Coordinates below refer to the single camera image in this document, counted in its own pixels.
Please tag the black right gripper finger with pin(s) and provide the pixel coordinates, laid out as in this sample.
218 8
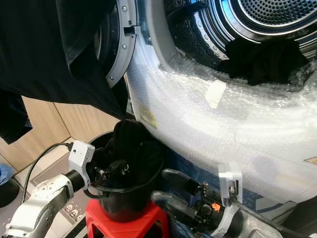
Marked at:
176 206
181 181

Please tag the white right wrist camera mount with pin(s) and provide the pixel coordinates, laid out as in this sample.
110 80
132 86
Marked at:
230 181

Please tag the red plastic stool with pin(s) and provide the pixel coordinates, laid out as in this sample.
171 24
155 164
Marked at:
104 225

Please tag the white bubble-wrapped washing machine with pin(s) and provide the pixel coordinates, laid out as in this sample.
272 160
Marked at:
208 134

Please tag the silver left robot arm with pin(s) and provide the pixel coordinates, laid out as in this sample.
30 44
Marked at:
39 203

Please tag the black garment in drum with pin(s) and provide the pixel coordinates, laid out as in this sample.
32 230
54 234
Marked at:
262 62

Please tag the black garment on washer door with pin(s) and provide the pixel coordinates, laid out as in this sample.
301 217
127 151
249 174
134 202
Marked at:
49 49

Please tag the black bin with blue bag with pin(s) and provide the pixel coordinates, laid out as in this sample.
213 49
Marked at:
5 186

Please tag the perforated steel washer drum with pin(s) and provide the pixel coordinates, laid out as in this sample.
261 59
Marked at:
267 20

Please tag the grey round washer door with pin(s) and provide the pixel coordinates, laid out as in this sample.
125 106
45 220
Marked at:
126 49

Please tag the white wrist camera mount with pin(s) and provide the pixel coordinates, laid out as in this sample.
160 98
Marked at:
80 156
230 181

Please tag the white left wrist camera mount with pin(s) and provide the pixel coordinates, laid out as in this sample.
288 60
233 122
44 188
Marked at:
80 156

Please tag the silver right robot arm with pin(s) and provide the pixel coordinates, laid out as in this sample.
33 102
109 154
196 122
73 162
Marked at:
252 225

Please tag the black clothes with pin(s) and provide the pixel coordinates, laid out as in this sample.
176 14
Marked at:
133 139

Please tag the grey floor mat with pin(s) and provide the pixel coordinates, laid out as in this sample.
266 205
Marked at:
55 166

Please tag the white tape piece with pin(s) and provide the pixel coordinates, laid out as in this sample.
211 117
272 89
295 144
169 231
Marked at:
216 94

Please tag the grey panel with round buttons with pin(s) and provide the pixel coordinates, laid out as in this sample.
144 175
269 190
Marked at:
7 218

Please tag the yellow washer sticker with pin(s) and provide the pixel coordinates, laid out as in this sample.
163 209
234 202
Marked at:
147 118

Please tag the black plastic bucket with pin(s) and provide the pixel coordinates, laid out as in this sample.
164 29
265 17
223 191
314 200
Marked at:
129 206

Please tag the small yellow label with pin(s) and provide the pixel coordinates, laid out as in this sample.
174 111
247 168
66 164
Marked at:
312 160

